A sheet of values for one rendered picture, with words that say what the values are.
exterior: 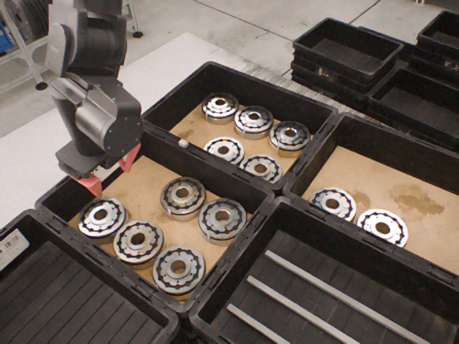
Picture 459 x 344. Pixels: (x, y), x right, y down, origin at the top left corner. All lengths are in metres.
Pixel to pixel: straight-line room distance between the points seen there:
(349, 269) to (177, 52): 1.10
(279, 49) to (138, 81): 1.62
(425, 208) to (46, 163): 1.04
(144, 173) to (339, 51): 1.31
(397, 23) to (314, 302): 2.83
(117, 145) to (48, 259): 0.48
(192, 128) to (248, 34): 2.09
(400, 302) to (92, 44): 0.68
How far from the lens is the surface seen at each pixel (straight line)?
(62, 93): 0.51
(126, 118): 0.45
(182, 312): 0.66
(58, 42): 0.49
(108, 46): 0.49
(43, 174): 1.25
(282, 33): 3.10
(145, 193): 0.92
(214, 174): 0.83
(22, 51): 2.76
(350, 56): 1.99
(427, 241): 0.90
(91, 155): 0.57
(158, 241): 0.80
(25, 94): 2.90
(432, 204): 0.97
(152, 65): 1.55
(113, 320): 0.79
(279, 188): 0.78
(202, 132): 1.04
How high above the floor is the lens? 1.54
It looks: 50 degrees down
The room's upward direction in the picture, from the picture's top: 3 degrees counter-clockwise
